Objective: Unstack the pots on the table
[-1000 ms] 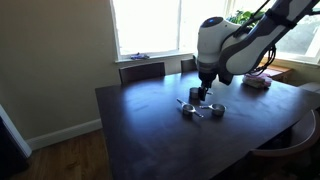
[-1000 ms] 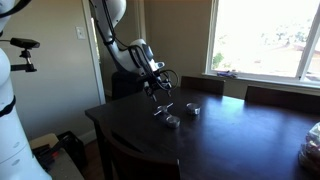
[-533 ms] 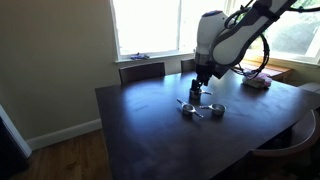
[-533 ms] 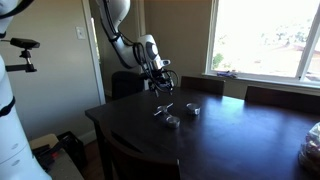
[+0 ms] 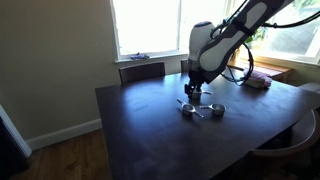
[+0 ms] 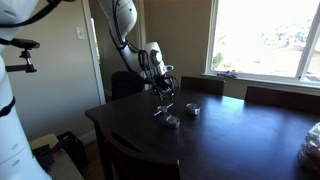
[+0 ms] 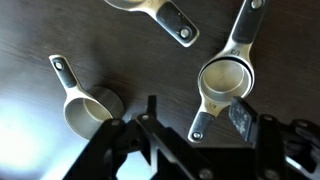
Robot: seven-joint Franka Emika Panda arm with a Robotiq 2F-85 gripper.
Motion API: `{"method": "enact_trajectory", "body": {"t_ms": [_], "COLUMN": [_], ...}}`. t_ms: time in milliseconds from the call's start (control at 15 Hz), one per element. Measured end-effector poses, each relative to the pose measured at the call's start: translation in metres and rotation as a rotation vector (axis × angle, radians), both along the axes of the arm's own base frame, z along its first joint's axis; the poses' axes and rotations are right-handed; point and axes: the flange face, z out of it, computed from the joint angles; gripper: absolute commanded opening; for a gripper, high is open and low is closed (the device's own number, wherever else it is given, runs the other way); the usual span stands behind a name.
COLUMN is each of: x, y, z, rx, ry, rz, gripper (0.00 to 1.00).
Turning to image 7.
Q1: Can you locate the large steel measuring cup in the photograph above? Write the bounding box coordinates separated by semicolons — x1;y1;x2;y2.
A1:
104;0;200;48

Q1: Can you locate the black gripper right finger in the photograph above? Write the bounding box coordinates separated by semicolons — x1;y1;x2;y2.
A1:
228;96;320;180

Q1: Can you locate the half steel measuring cup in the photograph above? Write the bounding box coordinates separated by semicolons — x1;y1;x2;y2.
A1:
48;54;125;141

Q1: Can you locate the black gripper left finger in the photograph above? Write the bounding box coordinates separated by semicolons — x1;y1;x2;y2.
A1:
63;95;218;180

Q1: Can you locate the smallest steel measuring cup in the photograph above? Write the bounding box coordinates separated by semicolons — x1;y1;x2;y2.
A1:
187;59;251;144

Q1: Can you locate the one-third steel measuring cup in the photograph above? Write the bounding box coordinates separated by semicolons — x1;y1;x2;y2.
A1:
197;0;269;101

